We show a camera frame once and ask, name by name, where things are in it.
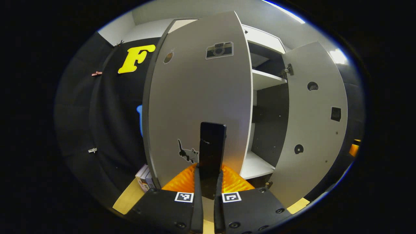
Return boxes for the beige double-door shoe cabinet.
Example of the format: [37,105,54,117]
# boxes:
[161,18,291,189]

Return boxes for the small ceiling light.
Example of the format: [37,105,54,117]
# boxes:
[329,49,348,65]

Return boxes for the white cabinet shelf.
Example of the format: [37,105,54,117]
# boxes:
[252,69,288,91]
[240,150,276,180]

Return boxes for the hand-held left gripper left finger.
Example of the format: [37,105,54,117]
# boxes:
[125,163,204,234]

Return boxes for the white cabinet bottom shelf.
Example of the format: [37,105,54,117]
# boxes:
[240,150,276,180]

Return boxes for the black door handle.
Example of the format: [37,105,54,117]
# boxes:
[198,122,227,200]

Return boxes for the beige cabinet door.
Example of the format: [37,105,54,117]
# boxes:
[270,41,349,208]
[143,11,253,189]

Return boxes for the small white boxes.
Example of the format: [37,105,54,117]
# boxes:
[136,163,157,193]

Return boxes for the beige cabinet drawer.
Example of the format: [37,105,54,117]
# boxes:
[241,24,287,55]

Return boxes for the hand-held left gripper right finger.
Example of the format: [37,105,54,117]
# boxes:
[214,164,293,234]

